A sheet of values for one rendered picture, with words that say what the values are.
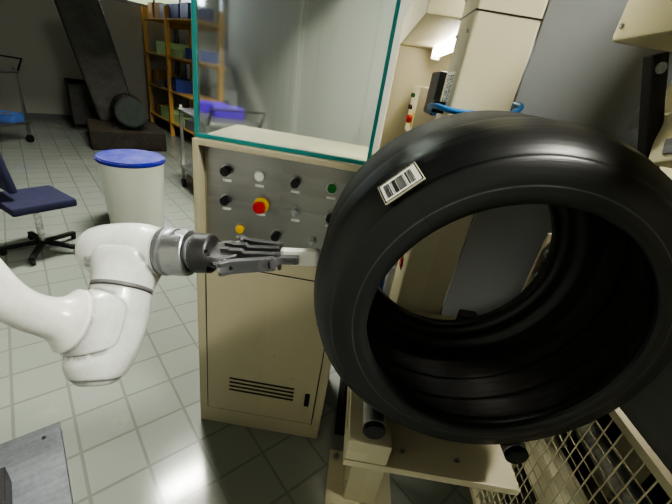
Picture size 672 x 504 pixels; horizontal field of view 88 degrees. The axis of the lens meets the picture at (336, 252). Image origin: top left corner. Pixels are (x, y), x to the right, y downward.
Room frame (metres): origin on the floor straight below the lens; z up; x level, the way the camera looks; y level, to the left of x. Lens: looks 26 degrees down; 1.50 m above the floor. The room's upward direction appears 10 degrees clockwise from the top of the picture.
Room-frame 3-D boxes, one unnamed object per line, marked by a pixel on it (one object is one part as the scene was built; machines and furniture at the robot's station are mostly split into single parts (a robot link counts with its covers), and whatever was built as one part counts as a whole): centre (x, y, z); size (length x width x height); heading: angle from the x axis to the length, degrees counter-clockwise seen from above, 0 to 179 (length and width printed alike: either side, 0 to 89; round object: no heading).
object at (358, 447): (0.64, -0.13, 0.83); 0.36 x 0.09 x 0.06; 0
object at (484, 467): (0.64, -0.27, 0.80); 0.37 x 0.36 x 0.02; 90
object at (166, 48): (7.17, 3.41, 1.12); 2.42 x 0.67 x 2.23; 44
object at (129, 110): (5.81, 3.80, 1.01); 1.23 x 1.19 x 2.02; 45
